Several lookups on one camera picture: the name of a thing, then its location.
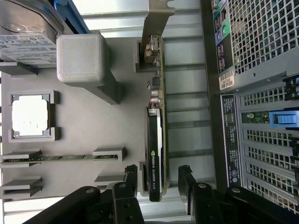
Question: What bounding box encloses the black case label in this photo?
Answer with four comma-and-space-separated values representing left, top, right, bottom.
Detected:
221, 94, 242, 188

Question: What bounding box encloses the green RAM stick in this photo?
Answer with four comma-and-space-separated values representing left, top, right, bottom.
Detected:
1, 154, 118, 164

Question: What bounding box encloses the grey parts rack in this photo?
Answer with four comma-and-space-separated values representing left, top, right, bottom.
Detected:
0, 34, 172, 204

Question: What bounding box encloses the blue case latch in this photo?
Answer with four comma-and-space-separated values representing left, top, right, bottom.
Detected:
268, 111, 299, 129

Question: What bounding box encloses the silver CPU chip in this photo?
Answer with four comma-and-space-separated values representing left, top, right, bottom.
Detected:
11, 94, 51, 139

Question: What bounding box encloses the black open PC case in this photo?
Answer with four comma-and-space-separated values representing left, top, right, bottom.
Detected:
200, 0, 299, 212

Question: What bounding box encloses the silver hard disk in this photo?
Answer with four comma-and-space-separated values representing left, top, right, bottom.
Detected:
0, 0, 65, 65

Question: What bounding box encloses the blue disk carrier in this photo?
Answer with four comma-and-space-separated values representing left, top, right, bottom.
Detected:
52, 0, 91, 36

